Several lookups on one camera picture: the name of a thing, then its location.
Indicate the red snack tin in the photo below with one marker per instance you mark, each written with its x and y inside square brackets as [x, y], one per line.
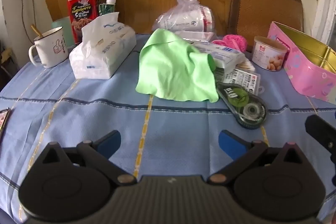
[82, 11]

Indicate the light green cup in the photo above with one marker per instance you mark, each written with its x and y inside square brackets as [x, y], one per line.
[67, 29]

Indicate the small printed card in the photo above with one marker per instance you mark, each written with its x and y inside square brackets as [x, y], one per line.
[3, 121]

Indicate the white tissue pack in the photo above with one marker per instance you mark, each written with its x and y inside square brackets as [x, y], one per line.
[102, 53]

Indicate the blue plaid tablecloth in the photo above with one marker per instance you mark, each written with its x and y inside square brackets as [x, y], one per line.
[86, 108]

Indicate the green cloth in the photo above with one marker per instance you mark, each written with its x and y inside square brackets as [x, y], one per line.
[173, 69]

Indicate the white enamel mug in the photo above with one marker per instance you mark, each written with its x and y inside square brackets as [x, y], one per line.
[51, 49]

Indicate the white rectangular box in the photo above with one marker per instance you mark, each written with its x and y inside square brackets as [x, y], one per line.
[225, 54]

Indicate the pink knitted scrubber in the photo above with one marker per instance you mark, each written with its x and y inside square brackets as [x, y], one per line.
[233, 41]

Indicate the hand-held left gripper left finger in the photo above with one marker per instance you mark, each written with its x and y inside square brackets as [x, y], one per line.
[110, 143]

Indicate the gold spoon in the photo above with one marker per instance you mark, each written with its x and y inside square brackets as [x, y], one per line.
[36, 30]

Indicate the printed packaging card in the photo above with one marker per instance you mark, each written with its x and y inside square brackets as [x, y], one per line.
[242, 78]

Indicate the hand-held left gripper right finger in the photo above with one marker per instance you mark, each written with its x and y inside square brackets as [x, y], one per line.
[227, 143]

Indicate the brown woven seat cushion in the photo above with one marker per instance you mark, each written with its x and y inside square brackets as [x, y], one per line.
[262, 6]

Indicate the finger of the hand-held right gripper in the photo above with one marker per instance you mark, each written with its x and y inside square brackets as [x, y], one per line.
[321, 132]

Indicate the peanut can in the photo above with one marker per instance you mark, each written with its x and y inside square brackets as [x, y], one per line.
[269, 54]

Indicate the plastic bag of paper cups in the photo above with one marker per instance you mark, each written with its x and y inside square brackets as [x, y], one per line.
[186, 18]

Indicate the green bottle with white cap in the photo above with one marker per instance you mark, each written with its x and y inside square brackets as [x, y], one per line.
[106, 8]

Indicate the correction tape dispenser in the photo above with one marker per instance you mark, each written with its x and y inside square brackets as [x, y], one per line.
[244, 106]

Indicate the cotton swab pack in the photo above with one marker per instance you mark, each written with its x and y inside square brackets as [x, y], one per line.
[245, 66]

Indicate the pink tin box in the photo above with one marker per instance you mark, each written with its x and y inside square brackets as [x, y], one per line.
[309, 74]

